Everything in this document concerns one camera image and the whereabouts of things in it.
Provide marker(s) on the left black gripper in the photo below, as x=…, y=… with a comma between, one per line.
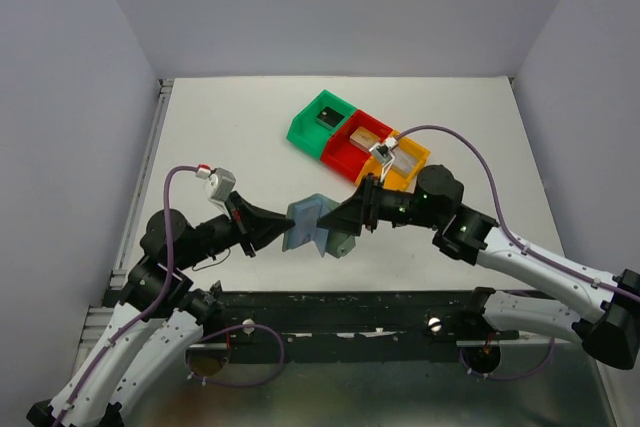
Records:
x=260, y=226

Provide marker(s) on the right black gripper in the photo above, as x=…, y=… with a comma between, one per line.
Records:
x=362, y=208

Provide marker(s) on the grey-green card holder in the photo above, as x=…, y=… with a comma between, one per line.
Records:
x=339, y=244

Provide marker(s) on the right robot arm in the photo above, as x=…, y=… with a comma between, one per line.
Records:
x=596, y=309

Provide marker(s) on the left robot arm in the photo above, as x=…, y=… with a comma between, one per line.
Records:
x=158, y=314

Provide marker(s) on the blue card sleeve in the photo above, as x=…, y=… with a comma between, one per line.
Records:
x=305, y=214

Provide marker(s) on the white card in yellow bin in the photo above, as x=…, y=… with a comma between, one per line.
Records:
x=403, y=162

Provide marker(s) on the tan card in red bin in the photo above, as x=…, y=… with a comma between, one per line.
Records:
x=363, y=139

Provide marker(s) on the black card in green bin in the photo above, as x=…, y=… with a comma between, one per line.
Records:
x=329, y=118

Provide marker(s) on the yellow plastic bin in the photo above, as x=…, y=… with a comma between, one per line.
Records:
x=394, y=181

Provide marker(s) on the red plastic bin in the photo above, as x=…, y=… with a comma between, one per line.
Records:
x=344, y=158

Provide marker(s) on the green plastic bin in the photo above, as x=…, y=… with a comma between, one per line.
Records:
x=306, y=134

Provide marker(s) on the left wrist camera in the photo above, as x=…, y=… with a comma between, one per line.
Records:
x=218, y=183

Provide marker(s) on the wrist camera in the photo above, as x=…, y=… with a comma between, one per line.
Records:
x=218, y=183
x=383, y=153

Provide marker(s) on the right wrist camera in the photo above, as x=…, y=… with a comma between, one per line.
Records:
x=383, y=153

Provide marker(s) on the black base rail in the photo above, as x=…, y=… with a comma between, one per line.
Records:
x=351, y=327

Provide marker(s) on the aluminium side rail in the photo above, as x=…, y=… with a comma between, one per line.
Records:
x=119, y=270

